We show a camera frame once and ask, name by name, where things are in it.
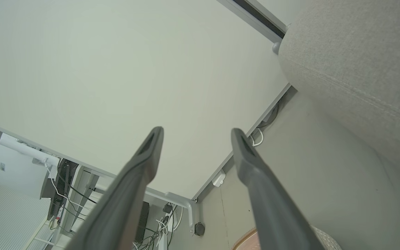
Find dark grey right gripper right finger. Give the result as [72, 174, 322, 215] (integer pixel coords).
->
[231, 128, 325, 250]

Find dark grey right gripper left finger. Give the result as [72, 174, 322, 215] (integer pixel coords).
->
[65, 126, 164, 250]

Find black computer tower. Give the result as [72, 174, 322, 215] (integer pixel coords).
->
[134, 201, 150, 243]

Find woven laundry basket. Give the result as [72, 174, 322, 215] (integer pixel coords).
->
[232, 226, 343, 250]

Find white box device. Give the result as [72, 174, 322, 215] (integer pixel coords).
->
[0, 134, 59, 199]

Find white tangled desk cables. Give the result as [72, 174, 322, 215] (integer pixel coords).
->
[132, 204, 184, 250]

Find black hanging desk cable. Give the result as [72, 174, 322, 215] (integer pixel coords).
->
[57, 160, 98, 223]

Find white metal desk frame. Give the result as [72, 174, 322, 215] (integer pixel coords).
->
[33, 166, 198, 250]

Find white partition foot bracket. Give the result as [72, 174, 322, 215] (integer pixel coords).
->
[212, 171, 226, 188]

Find white looped floor cable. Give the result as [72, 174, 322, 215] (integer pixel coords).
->
[249, 128, 264, 147]

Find dark grey floor cable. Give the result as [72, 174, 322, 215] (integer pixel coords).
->
[257, 102, 280, 128]

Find grey partition post with slot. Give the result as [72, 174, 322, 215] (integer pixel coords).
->
[217, 0, 288, 55]

